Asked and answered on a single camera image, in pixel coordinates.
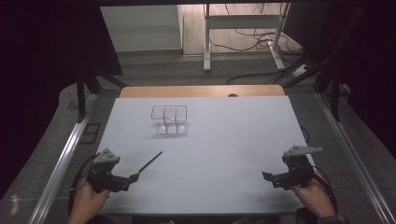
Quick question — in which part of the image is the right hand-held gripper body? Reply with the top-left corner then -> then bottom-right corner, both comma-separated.
270,145 -> 323,191

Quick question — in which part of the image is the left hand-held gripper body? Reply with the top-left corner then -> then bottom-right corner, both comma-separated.
87,148 -> 132,194

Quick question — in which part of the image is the thin black pen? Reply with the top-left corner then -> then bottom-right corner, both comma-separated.
135,151 -> 163,175

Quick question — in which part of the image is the clear plastic organizer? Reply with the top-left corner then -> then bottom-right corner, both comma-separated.
150,105 -> 190,135

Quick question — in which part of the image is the person's right hand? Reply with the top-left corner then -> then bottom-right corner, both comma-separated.
290,178 -> 338,219

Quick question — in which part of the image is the person's left hand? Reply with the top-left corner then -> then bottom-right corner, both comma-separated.
67,177 -> 111,224

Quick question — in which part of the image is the dark floor socket plate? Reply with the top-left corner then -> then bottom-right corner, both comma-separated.
79,122 -> 102,145

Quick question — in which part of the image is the white board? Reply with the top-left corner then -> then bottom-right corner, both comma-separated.
98,95 -> 316,216

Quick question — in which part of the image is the black metal stand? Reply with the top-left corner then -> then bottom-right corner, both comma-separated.
281,4 -> 370,122
75,69 -> 128,123

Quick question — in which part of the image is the wooden table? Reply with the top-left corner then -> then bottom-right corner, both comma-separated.
120,84 -> 286,99

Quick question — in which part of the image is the white power strip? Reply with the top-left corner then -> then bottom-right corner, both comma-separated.
292,63 -> 310,77

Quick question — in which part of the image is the white cabinet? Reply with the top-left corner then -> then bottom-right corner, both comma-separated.
100,4 -> 184,53

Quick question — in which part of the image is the right hand-held gripper black cable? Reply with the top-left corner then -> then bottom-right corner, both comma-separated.
311,165 -> 339,213

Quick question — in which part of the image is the aluminium rail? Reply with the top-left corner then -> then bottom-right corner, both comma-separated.
27,92 -> 98,224
316,92 -> 396,224

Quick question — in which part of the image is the long black floor cable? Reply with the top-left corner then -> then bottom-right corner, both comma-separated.
225,71 -> 283,86

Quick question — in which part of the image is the tangle of black cables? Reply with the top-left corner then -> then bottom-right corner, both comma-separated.
207,3 -> 304,54

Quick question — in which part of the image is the white metal desk frame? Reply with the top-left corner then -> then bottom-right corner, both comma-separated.
203,3 -> 291,73

